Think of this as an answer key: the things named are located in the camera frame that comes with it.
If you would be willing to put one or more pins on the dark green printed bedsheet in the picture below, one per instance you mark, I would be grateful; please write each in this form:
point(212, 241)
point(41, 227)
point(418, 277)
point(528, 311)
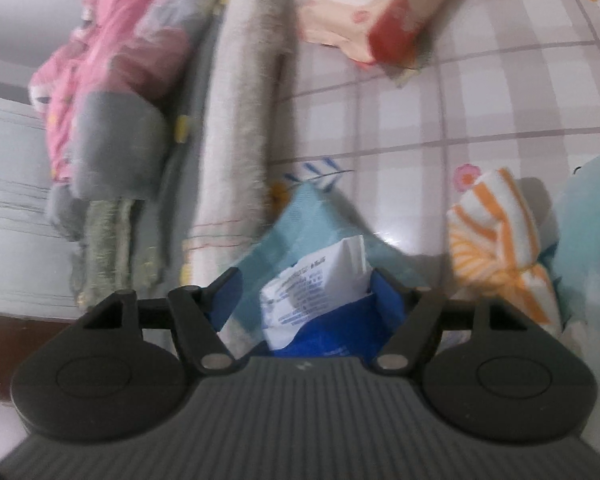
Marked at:
point(105, 246)

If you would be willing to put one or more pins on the light blue checked towel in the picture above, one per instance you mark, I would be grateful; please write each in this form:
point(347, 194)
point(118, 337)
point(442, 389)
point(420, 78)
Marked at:
point(300, 225)

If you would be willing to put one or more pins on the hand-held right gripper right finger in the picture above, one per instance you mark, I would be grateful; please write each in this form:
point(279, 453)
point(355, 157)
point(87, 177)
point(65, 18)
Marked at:
point(387, 301)

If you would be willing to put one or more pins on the white plastic bag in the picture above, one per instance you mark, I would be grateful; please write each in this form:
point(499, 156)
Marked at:
point(590, 220)

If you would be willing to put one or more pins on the grey plush pillow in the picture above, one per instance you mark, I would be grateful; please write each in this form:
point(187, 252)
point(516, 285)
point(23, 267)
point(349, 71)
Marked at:
point(115, 145)

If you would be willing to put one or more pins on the checked floral mat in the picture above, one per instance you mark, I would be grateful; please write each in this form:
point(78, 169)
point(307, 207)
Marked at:
point(430, 125)

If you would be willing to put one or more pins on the pink printed quilt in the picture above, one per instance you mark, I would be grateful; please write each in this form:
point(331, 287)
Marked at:
point(120, 35)

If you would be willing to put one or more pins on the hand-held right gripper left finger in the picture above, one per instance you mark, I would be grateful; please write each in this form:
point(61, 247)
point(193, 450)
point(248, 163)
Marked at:
point(225, 296)

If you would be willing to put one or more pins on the white fuzzy blanket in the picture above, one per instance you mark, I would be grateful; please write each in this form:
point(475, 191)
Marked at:
point(235, 135)

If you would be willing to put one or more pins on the blue and white packet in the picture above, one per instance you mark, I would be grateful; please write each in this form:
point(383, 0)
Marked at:
point(310, 301)

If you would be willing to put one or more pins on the pink wet wipes pack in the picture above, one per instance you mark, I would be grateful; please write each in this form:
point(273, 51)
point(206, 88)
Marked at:
point(380, 10)

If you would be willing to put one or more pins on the orange striped cloth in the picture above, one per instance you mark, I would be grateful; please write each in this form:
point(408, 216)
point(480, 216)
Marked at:
point(485, 230)

